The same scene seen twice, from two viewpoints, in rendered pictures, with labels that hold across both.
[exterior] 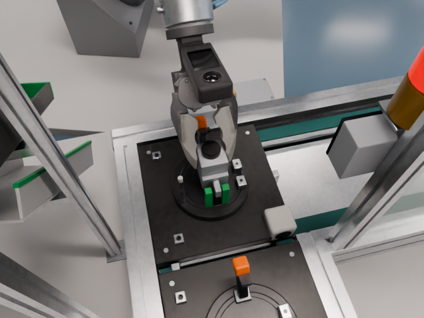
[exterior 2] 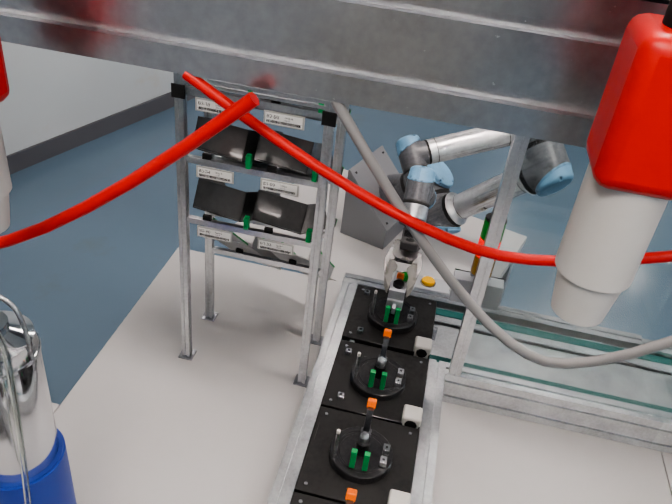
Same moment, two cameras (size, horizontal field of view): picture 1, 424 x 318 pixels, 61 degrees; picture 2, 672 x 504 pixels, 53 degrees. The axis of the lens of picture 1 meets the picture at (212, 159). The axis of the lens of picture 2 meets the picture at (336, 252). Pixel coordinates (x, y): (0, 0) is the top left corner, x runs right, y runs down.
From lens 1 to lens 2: 1.32 m
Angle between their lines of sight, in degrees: 27
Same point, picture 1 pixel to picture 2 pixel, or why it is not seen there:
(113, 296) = not seen: hidden behind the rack
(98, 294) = (296, 354)
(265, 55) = not seen: hidden behind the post
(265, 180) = (426, 328)
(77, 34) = (347, 218)
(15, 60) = not seen: hidden behind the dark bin
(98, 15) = (367, 210)
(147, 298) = (329, 349)
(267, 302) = (393, 368)
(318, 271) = (432, 377)
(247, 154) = (423, 313)
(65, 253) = (285, 329)
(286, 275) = (412, 368)
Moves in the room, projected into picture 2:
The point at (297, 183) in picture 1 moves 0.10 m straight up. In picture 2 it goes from (450, 346) to (457, 320)
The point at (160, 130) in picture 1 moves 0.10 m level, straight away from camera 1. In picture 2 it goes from (375, 284) to (381, 266)
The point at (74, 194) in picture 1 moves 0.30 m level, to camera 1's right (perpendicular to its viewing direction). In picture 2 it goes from (324, 270) to (429, 309)
